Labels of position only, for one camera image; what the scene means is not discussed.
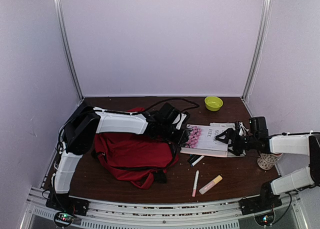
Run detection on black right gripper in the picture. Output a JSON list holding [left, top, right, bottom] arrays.
[[215, 128, 258, 156]]

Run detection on white grey barcode book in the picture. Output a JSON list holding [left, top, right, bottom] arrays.
[[209, 122, 237, 158]]

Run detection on white book pink flowers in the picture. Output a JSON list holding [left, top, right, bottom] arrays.
[[180, 124, 228, 158]]

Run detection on purple capped white marker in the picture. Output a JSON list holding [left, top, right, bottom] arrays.
[[190, 155, 205, 167]]

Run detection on red student backpack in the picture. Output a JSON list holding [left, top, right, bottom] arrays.
[[92, 107, 179, 190]]

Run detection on black pink highlighter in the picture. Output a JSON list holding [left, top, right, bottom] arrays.
[[187, 154, 200, 164]]

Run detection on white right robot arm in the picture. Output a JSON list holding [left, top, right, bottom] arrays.
[[215, 128, 320, 210]]

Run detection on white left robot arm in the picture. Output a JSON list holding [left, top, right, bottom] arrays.
[[51, 103, 190, 211]]

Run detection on pastel yellow pink highlighter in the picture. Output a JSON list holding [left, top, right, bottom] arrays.
[[199, 175, 223, 195]]

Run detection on patterned mug orange inside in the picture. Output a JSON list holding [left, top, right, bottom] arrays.
[[257, 153, 283, 171]]

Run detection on yellow green plastic bowl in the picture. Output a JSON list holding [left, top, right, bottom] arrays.
[[204, 96, 224, 112]]

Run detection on pink capped white marker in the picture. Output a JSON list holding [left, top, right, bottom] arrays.
[[191, 170, 200, 198]]

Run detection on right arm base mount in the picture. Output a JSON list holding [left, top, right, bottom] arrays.
[[239, 192, 282, 215]]

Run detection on aluminium front rail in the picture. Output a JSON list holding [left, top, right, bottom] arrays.
[[19, 186, 310, 229]]

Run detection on right aluminium corner post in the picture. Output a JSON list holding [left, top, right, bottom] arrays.
[[242, 0, 272, 103]]

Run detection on aluminium corner post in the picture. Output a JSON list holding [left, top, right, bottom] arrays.
[[53, 0, 84, 102], [242, 0, 272, 103]]

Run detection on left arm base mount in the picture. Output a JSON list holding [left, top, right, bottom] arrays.
[[45, 186, 89, 216]]

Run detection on left aluminium corner post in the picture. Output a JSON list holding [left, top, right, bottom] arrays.
[[53, 0, 84, 102]]

